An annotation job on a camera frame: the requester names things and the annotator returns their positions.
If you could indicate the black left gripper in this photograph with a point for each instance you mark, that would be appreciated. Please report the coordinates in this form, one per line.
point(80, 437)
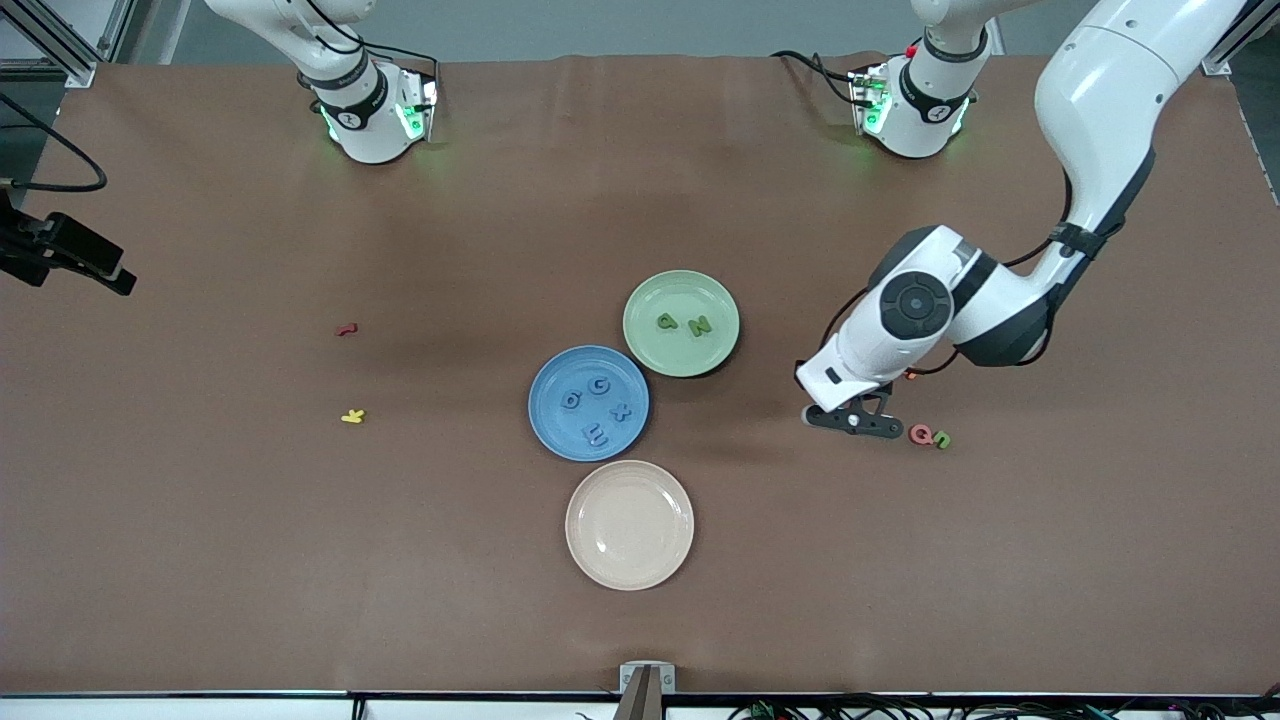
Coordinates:
point(887, 388)

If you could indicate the pink letter Q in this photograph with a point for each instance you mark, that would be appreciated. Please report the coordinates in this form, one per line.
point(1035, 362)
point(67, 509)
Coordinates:
point(914, 436)

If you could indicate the blue letter E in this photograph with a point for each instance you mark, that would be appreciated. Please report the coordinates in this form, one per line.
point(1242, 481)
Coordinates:
point(596, 436)

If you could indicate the beige round plate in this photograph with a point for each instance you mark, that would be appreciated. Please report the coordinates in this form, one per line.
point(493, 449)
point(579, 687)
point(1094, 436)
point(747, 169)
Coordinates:
point(629, 525)

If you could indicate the blue round plate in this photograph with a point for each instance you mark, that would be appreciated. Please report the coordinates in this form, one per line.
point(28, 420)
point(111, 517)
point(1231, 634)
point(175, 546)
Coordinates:
point(555, 425)

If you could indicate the brown table cover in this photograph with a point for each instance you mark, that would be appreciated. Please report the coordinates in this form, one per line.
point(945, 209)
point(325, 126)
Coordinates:
point(200, 550)

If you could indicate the green lowercase letter q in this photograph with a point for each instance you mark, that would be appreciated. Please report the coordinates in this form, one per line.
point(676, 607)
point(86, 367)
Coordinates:
point(672, 322)

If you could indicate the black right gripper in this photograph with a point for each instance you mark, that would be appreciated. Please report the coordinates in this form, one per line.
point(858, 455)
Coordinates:
point(22, 252)

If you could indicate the grey vertical post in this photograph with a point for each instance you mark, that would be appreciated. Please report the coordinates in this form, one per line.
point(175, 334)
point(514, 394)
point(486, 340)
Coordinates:
point(640, 705)

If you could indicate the blue letter G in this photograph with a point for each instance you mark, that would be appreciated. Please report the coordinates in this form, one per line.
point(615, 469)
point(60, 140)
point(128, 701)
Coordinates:
point(591, 386)

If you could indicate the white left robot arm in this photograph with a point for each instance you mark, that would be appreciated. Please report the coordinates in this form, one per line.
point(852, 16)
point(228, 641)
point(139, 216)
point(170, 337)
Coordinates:
point(1100, 100)

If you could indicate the green letter N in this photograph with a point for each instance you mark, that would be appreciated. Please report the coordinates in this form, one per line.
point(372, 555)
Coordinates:
point(698, 325)

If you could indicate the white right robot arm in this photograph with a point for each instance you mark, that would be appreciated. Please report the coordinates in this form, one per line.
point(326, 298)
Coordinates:
point(372, 135)

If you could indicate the silver aluminium frame profile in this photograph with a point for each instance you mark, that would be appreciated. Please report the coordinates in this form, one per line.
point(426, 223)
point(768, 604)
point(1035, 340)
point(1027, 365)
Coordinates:
point(1225, 40)
point(60, 55)

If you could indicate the white table edge rail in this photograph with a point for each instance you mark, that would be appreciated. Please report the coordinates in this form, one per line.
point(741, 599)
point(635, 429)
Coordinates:
point(200, 710)

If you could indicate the grey mounting bracket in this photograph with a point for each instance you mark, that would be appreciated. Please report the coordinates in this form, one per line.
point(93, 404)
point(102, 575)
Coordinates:
point(628, 678)

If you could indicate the green round plate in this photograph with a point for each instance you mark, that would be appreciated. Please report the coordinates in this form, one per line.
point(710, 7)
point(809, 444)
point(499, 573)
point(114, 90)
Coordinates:
point(690, 355)

